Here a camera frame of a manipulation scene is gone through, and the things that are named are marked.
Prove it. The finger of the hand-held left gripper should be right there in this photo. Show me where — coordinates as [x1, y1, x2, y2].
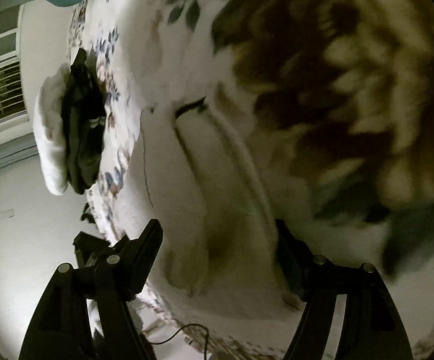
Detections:
[73, 231, 128, 271]

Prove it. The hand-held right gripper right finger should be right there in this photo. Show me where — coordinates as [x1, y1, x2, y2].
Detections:
[275, 219, 413, 360]

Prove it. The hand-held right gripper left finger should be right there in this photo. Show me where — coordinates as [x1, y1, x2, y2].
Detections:
[18, 218, 164, 360]

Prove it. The grey long-sleeve shirt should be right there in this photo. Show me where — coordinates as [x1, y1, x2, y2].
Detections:
[121, 95, 308, 321]

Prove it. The black cloth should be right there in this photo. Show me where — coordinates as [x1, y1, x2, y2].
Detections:
[80, 202, 95, 223]

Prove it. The black folded garment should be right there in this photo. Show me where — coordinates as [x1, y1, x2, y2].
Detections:
[60, 47, 107, 195]

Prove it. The white folded garment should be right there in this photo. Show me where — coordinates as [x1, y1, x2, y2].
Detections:
[32, 62, 71, 196]

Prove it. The floral bed sheet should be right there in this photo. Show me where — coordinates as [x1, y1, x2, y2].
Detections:
[65, 0, 434, 360]

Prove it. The black cable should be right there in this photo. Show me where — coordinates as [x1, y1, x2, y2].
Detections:
[146, 322, 210, 355]

